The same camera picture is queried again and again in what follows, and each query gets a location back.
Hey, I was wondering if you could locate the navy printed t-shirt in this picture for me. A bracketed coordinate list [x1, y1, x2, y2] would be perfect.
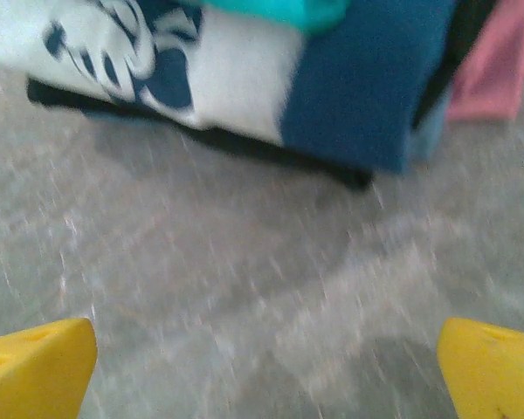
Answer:
[0, 0, 459, 175]

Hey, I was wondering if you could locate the black t-shirt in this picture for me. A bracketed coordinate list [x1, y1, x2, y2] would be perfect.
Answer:
[24, 0, 495, 191]

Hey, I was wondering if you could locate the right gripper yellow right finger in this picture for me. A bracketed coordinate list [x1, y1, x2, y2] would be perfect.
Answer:
[436, 317, 524, 419]

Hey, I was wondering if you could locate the pink t-shirt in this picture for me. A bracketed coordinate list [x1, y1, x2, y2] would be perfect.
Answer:
[445, 0, 524, 124]

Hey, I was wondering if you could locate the teal t-shirt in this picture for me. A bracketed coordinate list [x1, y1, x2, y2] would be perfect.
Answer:
[199, 0, 354, 35]

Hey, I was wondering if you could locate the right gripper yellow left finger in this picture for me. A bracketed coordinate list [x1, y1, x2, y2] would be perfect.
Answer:
[0, 317, 99, 419]

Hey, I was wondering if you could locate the light blue t-shirt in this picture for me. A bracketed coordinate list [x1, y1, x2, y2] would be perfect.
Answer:
[408, 85, 454, 163]

